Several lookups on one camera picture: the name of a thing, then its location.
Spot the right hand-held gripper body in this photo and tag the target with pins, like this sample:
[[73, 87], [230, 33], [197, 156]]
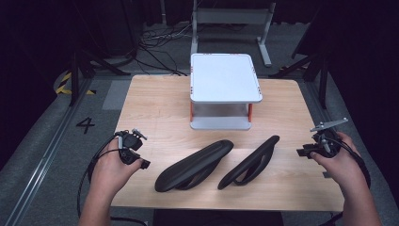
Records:
[[326, 146]]

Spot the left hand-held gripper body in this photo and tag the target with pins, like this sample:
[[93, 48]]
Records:
[[130, 142]]

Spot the black shoe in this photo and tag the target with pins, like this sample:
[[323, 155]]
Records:
[[188, 166], [263, 149]]

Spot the white shoe rack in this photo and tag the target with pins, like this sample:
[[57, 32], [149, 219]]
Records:
[[224, 78]]

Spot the person's right hand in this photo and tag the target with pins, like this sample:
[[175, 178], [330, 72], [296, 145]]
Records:
[[346, 166]]

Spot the person's left hand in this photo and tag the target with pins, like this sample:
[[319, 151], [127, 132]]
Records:
[[108, 172]]

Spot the grey tape tab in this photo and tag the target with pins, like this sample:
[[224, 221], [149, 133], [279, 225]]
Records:
[[327, 175]]

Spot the black tripod stand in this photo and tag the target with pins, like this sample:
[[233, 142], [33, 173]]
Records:
[[323, 81], [74, 78]]

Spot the yellow black hazard tape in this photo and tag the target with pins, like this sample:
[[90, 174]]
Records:
[[64, 84]]

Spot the person's dark clothing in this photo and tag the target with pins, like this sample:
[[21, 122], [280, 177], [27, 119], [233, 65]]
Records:
[[219, 218]]

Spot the grey metal stand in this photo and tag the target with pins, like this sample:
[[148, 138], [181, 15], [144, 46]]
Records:
[[232, 15]]

